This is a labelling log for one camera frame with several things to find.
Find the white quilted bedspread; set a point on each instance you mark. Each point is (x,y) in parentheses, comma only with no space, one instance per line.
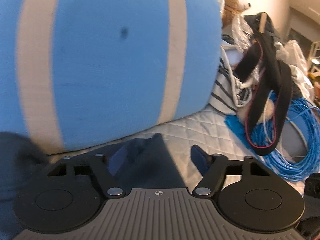
(200,127)

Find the blue fleece jacket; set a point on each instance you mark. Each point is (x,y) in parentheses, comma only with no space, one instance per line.
(147,160)

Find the white striped bag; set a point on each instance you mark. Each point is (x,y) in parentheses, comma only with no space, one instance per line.
(222,95)

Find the brown teddy bear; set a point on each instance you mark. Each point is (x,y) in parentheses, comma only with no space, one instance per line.
(232,2)

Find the blue grey-striped pillow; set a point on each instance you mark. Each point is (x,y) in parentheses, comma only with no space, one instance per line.
(100,67)

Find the white plastic bags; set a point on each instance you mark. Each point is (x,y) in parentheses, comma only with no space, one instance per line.
(297,55)

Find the wooden shelf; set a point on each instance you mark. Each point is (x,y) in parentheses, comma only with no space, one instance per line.
(315,55)

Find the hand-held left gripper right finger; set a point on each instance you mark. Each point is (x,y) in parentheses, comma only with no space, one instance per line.
(198,158)

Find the clear plastic wrap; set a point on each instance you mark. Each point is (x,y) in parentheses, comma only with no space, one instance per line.
(241,30)

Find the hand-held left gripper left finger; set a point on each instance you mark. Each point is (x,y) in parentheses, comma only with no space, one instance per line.
(117,160)

